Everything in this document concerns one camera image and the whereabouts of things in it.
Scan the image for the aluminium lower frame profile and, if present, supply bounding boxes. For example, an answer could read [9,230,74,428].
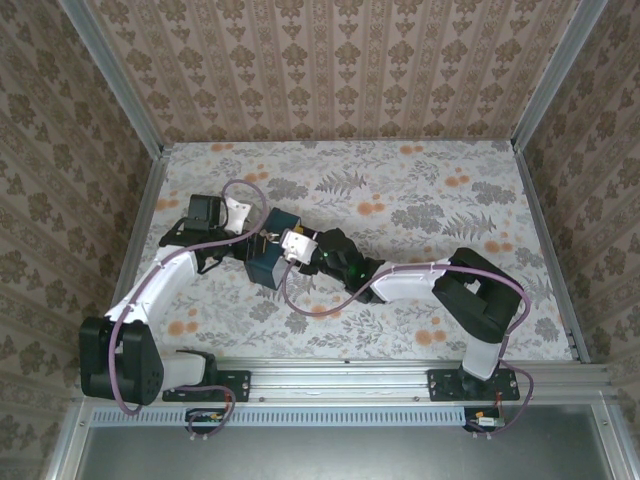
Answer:
[42,394,96,480]
[589,399,640,480]

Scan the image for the small electronics board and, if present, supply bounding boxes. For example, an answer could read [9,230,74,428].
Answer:
[463,407,507,434]
[185,407,230,435]

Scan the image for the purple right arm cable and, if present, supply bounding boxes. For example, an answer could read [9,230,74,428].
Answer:
[280,257,534,439]

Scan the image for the aluminium side frame rail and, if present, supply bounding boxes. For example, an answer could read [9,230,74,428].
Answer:
[93,147,172,369]
[514,142,594,364]

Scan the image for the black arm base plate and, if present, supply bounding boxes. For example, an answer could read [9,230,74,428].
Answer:
[427,368,522,403]
[161,368,252,403]

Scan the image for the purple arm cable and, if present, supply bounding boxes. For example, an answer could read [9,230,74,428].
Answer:
[280,257,534,439]
[108,179,269,442]

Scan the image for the thin black cable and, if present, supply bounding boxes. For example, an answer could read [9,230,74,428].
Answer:
[194,251,227,276]

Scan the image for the grey metal sheet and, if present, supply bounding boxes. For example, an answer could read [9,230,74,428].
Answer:
[74,424,619,480]

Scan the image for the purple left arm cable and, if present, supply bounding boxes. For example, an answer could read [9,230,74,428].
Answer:
[108,179,269,442]

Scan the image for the aluminium cross rail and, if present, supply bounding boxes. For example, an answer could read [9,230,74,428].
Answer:
[73,363,615,407]

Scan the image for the floral patterned table cover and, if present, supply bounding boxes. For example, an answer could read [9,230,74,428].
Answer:
[107,139,576,362]

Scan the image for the aluminium upright frame post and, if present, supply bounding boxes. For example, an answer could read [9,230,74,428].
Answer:
[56,0,166,157]
[510,0,610,151]

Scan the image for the blue starry print box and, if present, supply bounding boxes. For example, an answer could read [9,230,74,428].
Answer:
[243,208,303,290]

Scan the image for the grey slotted cable duct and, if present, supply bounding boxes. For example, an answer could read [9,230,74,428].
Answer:
[91,405,471,428]

